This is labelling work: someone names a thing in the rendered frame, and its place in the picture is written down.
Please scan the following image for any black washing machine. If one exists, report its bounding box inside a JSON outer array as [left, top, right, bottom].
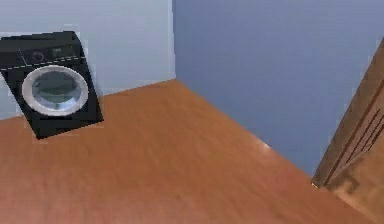
[[0, 30, 105, 141]]

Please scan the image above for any brown wooden room door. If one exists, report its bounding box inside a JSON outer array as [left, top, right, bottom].
[[311, 37, 384, 224]]

